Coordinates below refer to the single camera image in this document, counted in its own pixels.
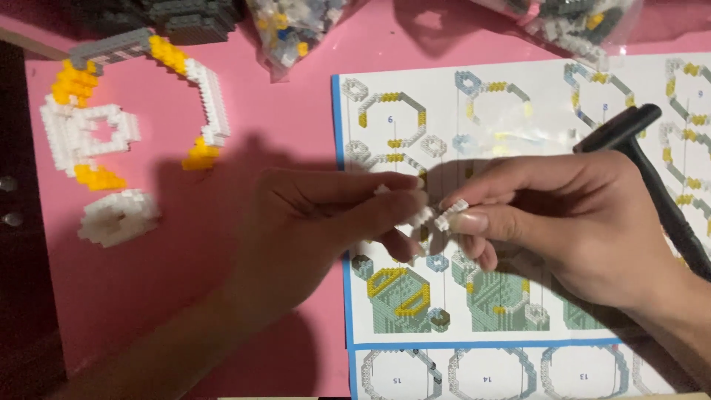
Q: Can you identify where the dark wooden furniture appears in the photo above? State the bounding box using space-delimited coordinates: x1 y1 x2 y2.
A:
0 28 70 400

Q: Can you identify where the white yellow grey block ring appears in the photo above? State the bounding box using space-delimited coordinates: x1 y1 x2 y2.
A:
39 28 232 193

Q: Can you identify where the black plastic hammer tool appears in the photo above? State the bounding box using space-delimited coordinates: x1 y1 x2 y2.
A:
572 103 711 282

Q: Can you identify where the clear bag of grey blocks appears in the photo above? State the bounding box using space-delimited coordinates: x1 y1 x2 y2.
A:
472 0 646 72

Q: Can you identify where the clear bag of mixed blocks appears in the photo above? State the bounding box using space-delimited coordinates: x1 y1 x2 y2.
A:
244 0 352 84

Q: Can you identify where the dark grey block structure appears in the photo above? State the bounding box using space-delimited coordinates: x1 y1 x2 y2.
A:
72 0 245 46

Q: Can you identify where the person's right hand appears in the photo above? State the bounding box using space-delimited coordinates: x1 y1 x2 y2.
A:
438 150 688 313

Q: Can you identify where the person's left hand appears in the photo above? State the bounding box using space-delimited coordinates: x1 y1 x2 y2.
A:
232 168 431 319

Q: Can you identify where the round white block piece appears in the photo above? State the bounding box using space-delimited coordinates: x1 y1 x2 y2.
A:
78 189 162 249

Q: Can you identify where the printed building instruction sheet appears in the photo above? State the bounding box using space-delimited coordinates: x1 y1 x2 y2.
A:
331 53 711 400

